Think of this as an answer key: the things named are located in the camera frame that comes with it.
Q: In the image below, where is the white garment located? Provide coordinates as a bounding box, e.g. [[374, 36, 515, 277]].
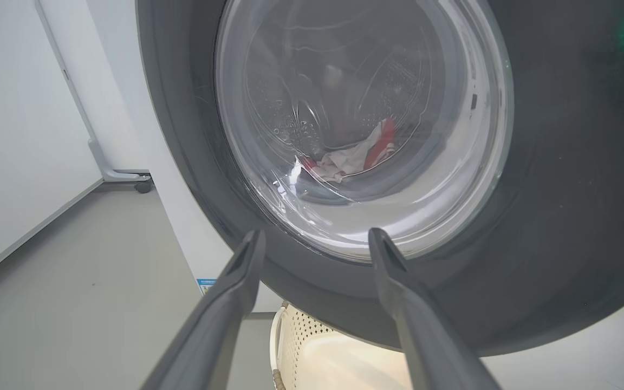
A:
[[312, 138, 383, 183]]

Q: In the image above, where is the white partition panel on casters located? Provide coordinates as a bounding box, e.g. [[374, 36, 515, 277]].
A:
[[35, 0, 153, 194]]

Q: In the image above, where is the white washing machine body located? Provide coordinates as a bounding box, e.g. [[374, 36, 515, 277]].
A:
[[86, 0, 624, 390]]

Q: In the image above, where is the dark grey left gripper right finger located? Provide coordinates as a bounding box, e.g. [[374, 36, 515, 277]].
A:
[[368, 227, 502, 390]]

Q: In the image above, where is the dark round washing machine door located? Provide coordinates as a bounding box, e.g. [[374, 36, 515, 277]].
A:
[[136, 0, 624, 358]]

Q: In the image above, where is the steel washing machine drum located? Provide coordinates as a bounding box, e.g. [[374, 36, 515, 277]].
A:
[[244, 22, 453, 206]]

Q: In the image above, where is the red and white cloth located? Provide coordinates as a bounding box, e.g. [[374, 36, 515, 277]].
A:
[[363, 118, 398, 170]]

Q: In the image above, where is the cream perforated laundry basket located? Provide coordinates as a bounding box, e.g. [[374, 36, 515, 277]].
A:
[[270, 301, 413, 390]]

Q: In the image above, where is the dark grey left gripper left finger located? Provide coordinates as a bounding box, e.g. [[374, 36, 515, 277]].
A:
[[141, 229, 267, 390]]

